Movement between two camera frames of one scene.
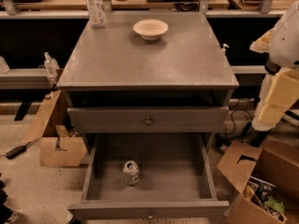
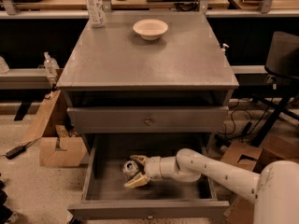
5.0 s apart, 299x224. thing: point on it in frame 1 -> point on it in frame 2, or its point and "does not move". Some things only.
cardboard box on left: [60, 146] does not move
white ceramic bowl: [150, 29] does not move
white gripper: [285, 44] -> [152, 167]
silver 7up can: [131, 172] does not move
